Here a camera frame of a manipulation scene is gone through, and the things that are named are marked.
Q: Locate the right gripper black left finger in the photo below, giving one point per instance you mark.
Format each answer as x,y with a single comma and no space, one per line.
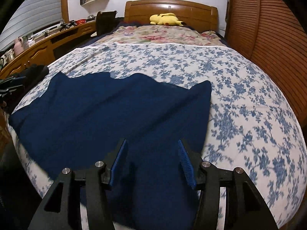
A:
60,207

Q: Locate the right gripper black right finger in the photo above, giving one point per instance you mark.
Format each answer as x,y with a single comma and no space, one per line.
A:
245,206

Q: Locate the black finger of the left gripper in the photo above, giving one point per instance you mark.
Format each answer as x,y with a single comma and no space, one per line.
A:
11,80
8,91

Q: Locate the navy blue suit jacket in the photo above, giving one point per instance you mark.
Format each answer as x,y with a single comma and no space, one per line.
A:
78,121

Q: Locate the black folded garment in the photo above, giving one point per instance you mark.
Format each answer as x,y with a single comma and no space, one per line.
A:
34,74

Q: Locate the pink vase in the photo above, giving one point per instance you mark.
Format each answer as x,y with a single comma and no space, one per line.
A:
18,46

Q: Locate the wooden desk with cabinets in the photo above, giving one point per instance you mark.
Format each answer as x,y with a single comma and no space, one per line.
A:
50,49

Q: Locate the grey window blind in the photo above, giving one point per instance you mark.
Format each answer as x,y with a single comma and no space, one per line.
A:
31,15

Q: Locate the blue floral bed sheet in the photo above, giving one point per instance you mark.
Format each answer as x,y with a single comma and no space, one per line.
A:
250,125

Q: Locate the red bowl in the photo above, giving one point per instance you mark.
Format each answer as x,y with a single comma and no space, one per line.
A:
81,21

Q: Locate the dark wooden chair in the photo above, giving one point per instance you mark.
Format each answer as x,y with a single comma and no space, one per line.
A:
105,22

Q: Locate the red floral quilt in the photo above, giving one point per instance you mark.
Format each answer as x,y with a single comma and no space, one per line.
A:
161,34

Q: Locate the yellow Pikachu plush toy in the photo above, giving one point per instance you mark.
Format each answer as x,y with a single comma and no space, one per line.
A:
166,19

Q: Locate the wooden louvered wardrobe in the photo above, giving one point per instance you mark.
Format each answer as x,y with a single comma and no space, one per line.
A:
267,33

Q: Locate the wooden headboard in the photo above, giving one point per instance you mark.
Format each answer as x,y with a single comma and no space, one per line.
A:
198,16

